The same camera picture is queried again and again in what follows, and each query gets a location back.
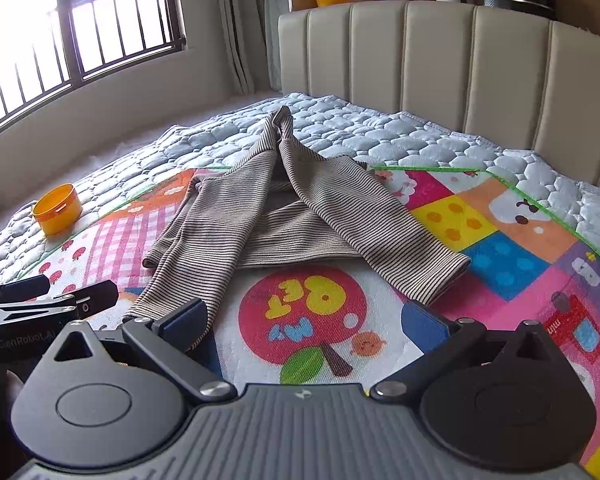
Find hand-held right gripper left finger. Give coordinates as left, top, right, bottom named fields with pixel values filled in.
left=54, top=298, right=237, bottom=406

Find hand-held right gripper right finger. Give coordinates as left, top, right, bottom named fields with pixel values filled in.
left=369, top=301, right=556, bottom=403

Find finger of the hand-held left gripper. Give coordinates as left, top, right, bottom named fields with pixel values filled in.
left=0, top=274, right=51, bottom=306
left=0, top=281, right=119, bottom=330

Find brown striped pants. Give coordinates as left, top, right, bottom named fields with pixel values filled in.
left=122, top=106, right=472, bottom=352

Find orange round container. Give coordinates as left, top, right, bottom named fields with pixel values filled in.
left=32, top=184, right=83, bottom=236

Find colourful cartoon play mat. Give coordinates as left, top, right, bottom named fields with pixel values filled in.
left=24, top=165, right=600, bottom=471

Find grey quilted mattress pad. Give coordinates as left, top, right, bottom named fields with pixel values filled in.
left=0, top=92, right=600, bottom=281

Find beige padded headboard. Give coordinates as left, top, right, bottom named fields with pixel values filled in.
left=278, top=0, right=600, bottom=202

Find barred window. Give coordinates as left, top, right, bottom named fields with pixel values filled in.
left=0, top=0, right=187, bottom=144

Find beige curtain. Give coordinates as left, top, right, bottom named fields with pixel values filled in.
left=214, top=0, right=282, bottom=96

